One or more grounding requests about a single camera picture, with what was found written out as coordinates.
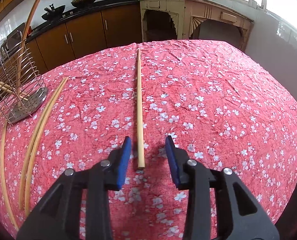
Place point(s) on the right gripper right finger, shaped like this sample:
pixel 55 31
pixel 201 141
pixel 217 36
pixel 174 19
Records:
pixel 239 215

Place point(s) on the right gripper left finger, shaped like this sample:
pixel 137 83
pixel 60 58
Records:
pixel 57 214

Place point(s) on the brown lower kitchen cabinets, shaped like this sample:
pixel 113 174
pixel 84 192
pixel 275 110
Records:
pixel 88 32

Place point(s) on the pink floral tablecloth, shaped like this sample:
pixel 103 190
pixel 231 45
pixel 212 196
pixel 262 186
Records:
pixel 215 102

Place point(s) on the chopstick leaning right in holder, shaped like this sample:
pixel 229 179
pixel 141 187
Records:
pixel 10 90

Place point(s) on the chopstick leaning in holder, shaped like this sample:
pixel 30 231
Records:
pixel 10 90
pixel 21 53

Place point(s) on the black wok left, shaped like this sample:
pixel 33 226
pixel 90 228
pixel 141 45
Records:
pixel 53 13

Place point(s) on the cream wooden side table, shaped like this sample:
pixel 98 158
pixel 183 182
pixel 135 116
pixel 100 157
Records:
pixel 188 15

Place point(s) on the dark wok right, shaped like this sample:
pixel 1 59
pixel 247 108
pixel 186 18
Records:
pixel 82 3

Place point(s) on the chopstick leaning left in holder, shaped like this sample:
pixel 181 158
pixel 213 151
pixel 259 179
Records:
pixel 21 53

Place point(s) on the steel wire utensil holder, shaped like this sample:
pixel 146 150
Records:
pixel 32 83

